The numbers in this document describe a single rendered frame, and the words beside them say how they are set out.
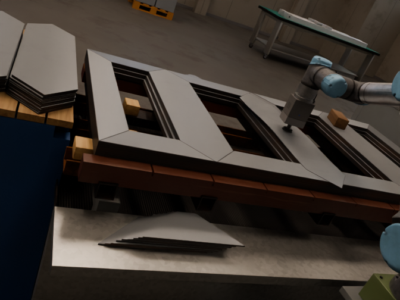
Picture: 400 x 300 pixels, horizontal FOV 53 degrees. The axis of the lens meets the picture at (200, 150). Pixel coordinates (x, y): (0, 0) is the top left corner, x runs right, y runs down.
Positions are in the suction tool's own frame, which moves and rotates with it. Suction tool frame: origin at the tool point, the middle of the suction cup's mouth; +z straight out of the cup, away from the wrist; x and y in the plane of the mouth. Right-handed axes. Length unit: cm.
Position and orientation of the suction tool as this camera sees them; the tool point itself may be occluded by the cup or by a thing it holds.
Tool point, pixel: (286, 133)
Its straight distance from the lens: 163.1
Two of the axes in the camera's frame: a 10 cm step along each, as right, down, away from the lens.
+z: -3.5, 8.4, 4.2
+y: -9.3, -2.4, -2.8
